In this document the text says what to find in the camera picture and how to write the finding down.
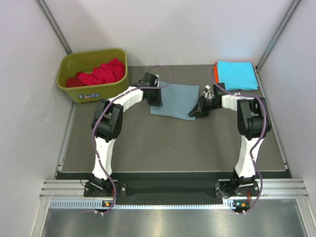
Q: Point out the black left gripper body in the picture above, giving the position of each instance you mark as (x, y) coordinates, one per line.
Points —
(154, 98)

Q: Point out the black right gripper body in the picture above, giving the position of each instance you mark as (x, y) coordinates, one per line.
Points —
(208, 105)

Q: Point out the grey-blue t-shirt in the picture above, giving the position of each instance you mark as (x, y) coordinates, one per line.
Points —
(177, 101)

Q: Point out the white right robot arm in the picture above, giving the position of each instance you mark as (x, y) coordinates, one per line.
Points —
(253, 124)

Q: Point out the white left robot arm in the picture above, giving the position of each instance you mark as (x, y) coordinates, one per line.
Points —
(107, 125)

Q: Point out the folded orange t-shirt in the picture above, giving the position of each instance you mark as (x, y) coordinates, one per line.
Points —
(216, 73)

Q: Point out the folded cyan t-shirt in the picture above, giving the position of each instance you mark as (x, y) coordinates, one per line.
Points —
(237, 75)

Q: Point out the red t-shirt in bin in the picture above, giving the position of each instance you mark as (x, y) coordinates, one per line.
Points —
(110, 72)

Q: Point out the olive green plastic bin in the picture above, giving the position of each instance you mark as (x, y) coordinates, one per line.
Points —
(85, 61)

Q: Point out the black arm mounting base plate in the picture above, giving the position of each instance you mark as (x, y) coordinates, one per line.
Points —
(128, 188)

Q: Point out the aluminium front frame rail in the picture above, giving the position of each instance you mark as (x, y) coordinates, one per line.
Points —
(271, 188)

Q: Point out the slotted grey cable duct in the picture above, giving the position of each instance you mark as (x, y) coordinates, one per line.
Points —
(99, 204)

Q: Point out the aluminium right corner post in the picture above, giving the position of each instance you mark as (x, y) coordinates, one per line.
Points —
(277, 34)

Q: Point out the aluminium corner post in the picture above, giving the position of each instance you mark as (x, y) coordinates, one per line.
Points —
(277, 34)
(54, 25)

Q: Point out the aluminium left corner post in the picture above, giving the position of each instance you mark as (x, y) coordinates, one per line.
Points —
(54, 25)

